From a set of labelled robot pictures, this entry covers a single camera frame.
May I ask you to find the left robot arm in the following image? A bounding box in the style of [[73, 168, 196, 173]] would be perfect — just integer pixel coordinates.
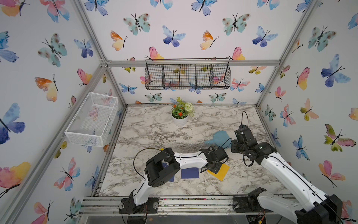
[[119, 147, 228, 214]]

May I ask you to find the white mesh wall basket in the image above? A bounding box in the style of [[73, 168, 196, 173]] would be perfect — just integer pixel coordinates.
[[64, 92, 118, 147]]

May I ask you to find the black wire wall basket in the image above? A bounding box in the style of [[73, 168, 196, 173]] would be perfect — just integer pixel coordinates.
[[145, 58, 231, 91]]

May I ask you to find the potted flower plant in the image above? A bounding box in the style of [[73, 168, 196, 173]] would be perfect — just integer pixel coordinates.
[[171, 97, 194, 127]]

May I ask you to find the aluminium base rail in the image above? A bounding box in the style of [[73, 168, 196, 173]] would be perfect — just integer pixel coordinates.
[[79, 195, 274, 217]]

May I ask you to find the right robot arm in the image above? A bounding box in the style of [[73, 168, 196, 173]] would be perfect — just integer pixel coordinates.
[[231, 124, 343, 224]]

